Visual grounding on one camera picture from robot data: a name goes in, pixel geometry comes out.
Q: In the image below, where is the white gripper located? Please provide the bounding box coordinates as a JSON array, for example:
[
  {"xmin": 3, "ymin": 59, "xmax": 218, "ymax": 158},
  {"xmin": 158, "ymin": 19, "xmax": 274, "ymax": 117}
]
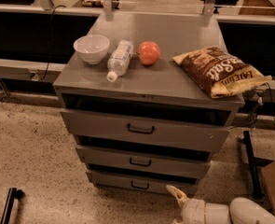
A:
[{"xmin": 166, "ymin": 185, "xmax": 205, "ymax": 224}]

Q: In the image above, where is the grey bottom drawer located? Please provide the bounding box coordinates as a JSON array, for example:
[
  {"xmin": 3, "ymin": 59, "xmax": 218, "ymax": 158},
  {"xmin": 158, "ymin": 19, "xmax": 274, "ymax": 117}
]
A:
[{"xmin": 86, "ymin": 169, "xmax": 198, "ymax": 195}]

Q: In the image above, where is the grey drawer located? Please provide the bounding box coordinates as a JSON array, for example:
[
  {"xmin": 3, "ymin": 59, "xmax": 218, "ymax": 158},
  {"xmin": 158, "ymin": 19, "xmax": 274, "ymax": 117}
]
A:
[
  {"xmin": 76, "ymin": 146, "xmax": 210, "ymax": 179},
  {"xmin": 61, "ymin": 109, "xmax": 229, "ymax": 152},
  {"xmin": 86, "ymin": 169, "xmax": 198, "ymax": 195}
]

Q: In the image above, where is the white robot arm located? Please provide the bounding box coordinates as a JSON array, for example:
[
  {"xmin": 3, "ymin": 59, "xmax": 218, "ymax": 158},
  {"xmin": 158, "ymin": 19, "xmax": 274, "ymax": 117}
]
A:
[{"xmin": 166, "ymin": 185, "xmax": 275, "ymax": 224}]

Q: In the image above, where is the grey middle drawer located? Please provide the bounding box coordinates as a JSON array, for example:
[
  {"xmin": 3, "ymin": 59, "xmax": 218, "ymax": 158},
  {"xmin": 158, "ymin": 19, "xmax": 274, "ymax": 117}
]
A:
[{"xmin": 76, "ymin": 146, "xmax": 210, "ymax": 179}]

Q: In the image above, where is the grey metal drawer cabinet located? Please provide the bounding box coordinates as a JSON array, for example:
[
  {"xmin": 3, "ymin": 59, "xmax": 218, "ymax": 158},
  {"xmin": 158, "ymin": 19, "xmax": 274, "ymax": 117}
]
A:
[{"xmin": 54, "ymin": 12, "xmax": 243, "ymax": 185}]

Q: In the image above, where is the grey top drawer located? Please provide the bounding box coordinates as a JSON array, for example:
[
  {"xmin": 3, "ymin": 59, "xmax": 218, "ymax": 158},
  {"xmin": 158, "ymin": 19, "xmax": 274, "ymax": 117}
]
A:
[{"xmin": 61, "ymin": 109, "xmax": 229, "ymax": 152}]

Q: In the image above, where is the black floor stand right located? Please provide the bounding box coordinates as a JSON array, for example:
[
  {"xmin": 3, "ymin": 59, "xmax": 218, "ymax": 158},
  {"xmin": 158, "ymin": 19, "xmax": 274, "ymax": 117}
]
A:
[{"xmin": 241, "ymin": 131, "xmax": 272, "ymax": 200}]

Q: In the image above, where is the black floor stand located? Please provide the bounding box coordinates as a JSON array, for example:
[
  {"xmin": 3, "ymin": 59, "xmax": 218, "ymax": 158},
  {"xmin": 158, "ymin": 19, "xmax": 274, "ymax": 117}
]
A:
[
  {"xmin": 241, "ymin": 131, "xmax": 272, "ymax": 200},
  {"xmin": 0, "ymin": 188, "xmax": 24, "ymax": 224}
]

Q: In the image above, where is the brown yellow chip bag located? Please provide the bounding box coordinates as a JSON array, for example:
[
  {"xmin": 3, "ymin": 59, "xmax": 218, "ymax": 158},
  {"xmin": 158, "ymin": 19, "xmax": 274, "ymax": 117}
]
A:
[{"xmin": 172, "ymin": 47, "xmax": 272, "ymax": 99}]

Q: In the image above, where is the red apple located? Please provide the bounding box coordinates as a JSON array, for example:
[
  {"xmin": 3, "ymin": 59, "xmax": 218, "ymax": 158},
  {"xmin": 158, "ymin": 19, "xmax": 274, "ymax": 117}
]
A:
[{"xmin": 138, "ymin": 41, "xmax": 160, "ymax": 65}]

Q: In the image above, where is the black floor stand left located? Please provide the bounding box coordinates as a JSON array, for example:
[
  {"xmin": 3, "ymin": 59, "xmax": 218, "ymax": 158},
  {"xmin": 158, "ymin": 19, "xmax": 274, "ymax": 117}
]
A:
[{"xmin": 0, "ymin": 188, "xmax": 24, "ymax": 224}]

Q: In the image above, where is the clear plastic water bottle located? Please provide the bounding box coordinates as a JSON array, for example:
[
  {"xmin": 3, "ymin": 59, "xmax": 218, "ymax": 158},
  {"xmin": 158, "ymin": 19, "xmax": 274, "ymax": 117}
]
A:
[{"xmin": 106, "ymin": 40, "xmax": 133, "ymax": 82}]

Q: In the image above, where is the white bowl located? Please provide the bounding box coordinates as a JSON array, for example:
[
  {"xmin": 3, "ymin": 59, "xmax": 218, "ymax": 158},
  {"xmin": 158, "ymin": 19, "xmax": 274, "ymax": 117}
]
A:
[{"xmin": 73, "ymin": 35, "xmax": 110, "ymax": 64}]

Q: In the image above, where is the black cable on right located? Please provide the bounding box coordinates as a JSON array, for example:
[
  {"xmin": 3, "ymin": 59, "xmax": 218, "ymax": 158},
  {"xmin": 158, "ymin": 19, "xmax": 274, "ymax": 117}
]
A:
[{"xmin": 236, "ymin": 82, "xmax": 275, "ymax": 131}]

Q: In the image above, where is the black cable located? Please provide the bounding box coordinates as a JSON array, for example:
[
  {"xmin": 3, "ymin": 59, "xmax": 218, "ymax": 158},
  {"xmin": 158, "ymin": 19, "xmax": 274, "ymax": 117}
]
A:
[
  {"xmin": 236, "ymin": 82, "xmax": 275, "ymax": 131},
  {"xmin": 30, "ymin": 4, "xmax": 68, "ymax": 82}
]

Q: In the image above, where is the black cable on left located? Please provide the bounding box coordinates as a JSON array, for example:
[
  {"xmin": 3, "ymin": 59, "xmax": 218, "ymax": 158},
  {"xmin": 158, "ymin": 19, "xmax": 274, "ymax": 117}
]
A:
[{"xmin": 30, "ymin": 4, "xmax": 68, "ymax": 82}]

